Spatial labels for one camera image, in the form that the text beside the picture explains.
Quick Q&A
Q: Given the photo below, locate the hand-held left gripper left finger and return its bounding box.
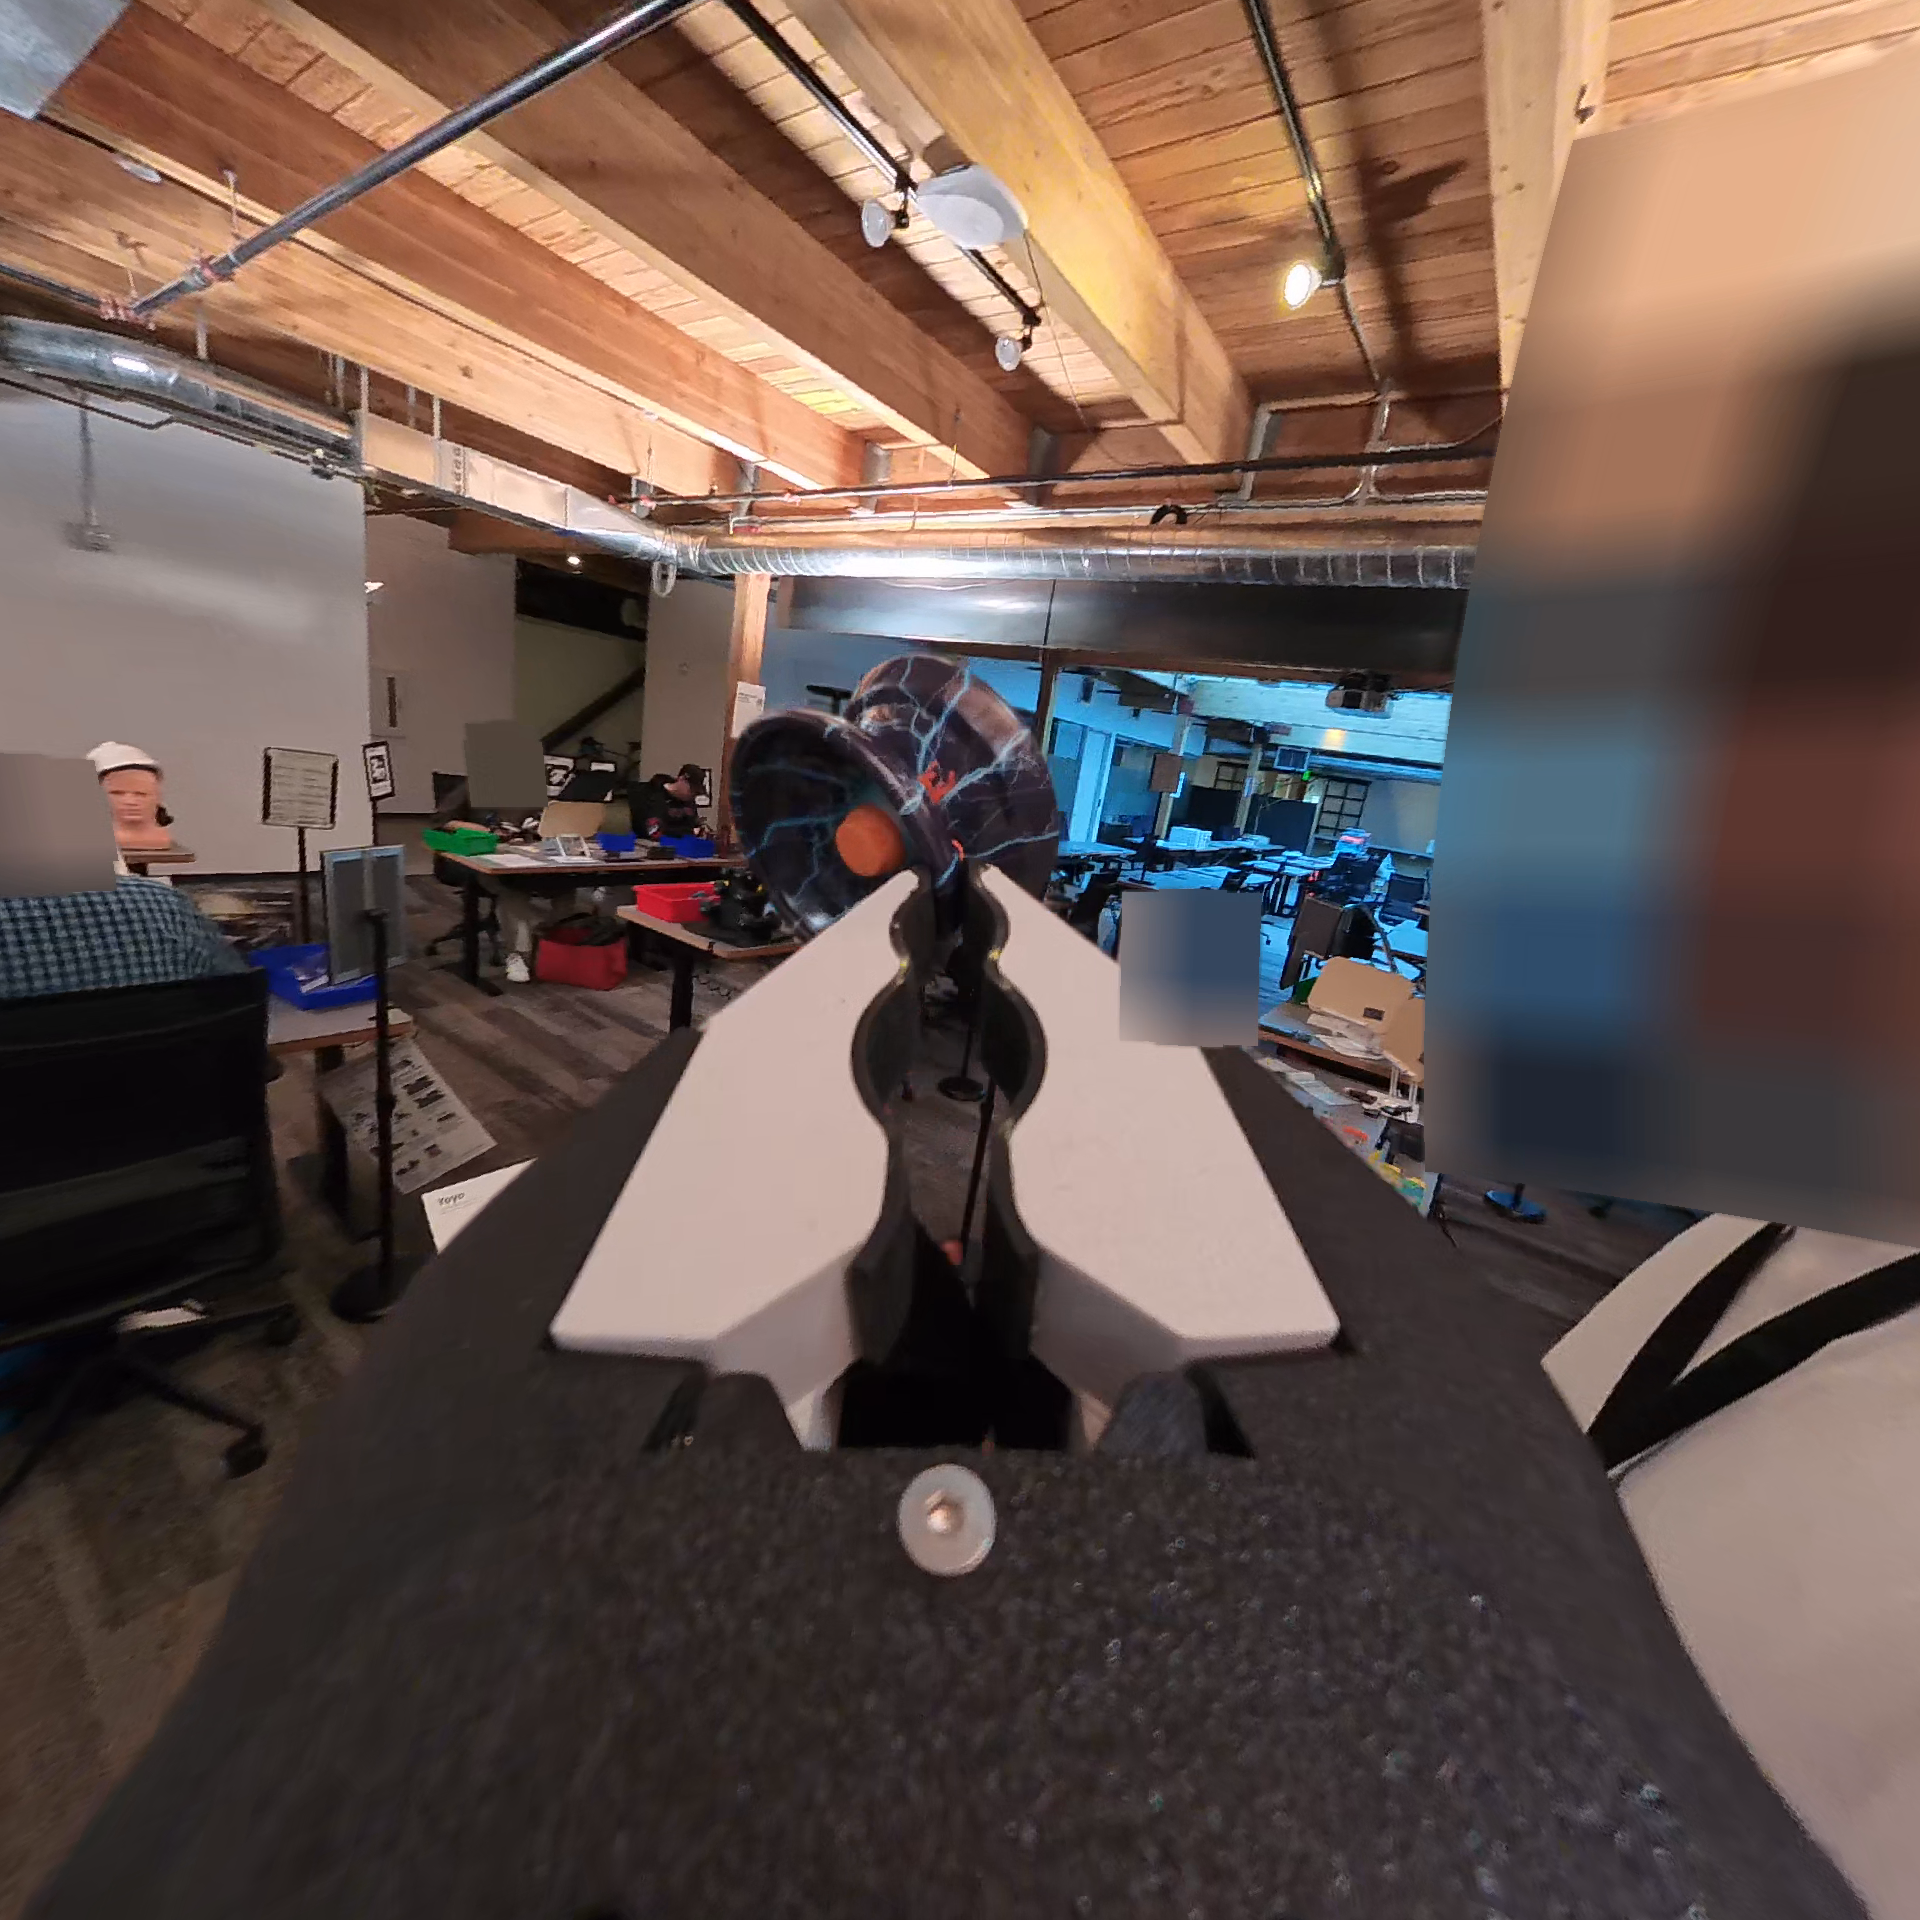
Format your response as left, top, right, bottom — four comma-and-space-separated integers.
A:
547, 866, 923, 1454

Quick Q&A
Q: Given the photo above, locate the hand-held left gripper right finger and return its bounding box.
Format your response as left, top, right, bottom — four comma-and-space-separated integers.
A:
963, 866, 1342, 1454

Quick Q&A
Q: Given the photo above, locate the dark marbled yo-yo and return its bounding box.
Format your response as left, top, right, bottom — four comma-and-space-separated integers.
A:
727, 653, 1062, 961

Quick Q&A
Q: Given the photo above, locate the white paper sheet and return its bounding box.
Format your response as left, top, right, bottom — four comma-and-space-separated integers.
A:
422, 1158, 540, 1256

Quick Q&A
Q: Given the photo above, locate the wooden work table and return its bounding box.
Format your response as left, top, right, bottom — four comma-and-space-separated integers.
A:
614, 904, 799, 1037

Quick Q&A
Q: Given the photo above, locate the red bag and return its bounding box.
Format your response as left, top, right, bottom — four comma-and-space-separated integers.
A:
529, 915, 632, 994

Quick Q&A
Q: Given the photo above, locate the cardboard box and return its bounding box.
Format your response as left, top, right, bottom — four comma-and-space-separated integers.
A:
1301, 955, 1428, 1086

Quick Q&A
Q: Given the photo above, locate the printed display board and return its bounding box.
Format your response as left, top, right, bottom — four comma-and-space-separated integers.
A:
318, 1039, 499, 1205

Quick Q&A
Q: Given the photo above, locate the long work table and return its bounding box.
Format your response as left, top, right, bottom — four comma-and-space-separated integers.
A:
432, 842, 740, 997

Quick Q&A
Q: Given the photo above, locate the framed sign on stand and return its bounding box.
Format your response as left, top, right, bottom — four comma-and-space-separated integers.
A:
260, 743, 341, 939

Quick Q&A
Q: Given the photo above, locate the black office chair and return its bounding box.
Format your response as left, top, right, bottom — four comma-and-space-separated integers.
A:
0, 965, 306, 1506

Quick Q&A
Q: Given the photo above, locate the mannequin head with white cap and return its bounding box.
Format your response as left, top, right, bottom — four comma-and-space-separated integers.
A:
83, 739, 178, 875

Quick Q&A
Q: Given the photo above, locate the person's white shirt torso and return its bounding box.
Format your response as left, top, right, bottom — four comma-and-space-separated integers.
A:
1541, 1212, 1920, 1920

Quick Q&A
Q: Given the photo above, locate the round white ceiling device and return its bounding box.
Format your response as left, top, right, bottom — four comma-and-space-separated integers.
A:
911, 159, 1034, 252

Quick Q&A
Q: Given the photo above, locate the metal ceiling pipe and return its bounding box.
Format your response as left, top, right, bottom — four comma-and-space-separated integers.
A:
126, 0, 709, 320

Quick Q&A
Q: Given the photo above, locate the wooden post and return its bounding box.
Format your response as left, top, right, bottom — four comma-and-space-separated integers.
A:
721, 572, 776, 759

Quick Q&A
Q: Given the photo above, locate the black lanyard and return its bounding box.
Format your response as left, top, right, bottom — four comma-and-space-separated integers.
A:
1590, 1222, 1920, 1476

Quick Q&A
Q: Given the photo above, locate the silver air duct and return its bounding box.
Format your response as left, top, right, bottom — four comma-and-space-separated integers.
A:
0, 313, 1481, 589

